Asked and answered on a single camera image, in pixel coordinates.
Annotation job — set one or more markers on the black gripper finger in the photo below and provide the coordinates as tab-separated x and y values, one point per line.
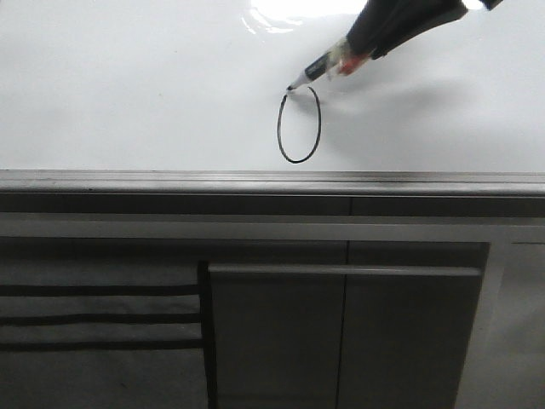
386	44
408	18

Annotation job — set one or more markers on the black whiteboard marker with tape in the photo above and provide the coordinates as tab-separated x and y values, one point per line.
338	60

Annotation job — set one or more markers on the grey cabinet panel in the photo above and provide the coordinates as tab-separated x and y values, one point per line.
385	326

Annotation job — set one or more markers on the black slatted panel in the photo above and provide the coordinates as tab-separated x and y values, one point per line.
86	325

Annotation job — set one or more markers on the white whiteboard with aluminium frame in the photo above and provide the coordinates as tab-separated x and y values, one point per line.
179	97

